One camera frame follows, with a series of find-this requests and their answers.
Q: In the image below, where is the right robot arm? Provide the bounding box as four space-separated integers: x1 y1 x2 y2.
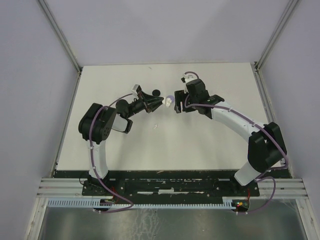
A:
174 76 287 196

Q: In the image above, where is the right aluminium frame post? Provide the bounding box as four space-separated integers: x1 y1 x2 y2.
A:
254 0 301 73

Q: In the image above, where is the white slotted cable duct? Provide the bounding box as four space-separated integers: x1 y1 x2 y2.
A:
47 197 235 210

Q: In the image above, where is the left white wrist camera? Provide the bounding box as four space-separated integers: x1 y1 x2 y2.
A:
131 84 142 96

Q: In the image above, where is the aluminium front rail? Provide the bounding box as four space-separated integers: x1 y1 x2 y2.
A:
37 178 308 200

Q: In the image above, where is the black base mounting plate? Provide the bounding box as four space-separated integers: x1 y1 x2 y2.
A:
82 170 260 204

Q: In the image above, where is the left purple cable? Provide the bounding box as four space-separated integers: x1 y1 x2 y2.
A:
87 93 135 215

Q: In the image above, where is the purple earbud charging case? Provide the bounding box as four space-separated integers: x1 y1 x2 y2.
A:
167 95 175 100

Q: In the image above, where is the aluminium frame post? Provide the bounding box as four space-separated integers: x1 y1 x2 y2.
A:
254 0 301 73
36 0 82 73

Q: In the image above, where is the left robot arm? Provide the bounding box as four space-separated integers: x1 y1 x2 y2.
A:
78 89 164 195

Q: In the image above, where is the right controller board with LEDs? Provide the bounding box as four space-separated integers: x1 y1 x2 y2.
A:
235 200 250 212

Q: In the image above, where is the black round charging case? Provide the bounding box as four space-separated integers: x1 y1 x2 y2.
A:
152 89 161 97

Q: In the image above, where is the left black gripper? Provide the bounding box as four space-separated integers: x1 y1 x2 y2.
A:
126 90 165 118

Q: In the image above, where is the white round charging case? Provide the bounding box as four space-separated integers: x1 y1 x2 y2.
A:
162 97 174 108

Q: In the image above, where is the left aluminium frame post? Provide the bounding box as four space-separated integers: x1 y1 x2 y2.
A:
36 0 82 73

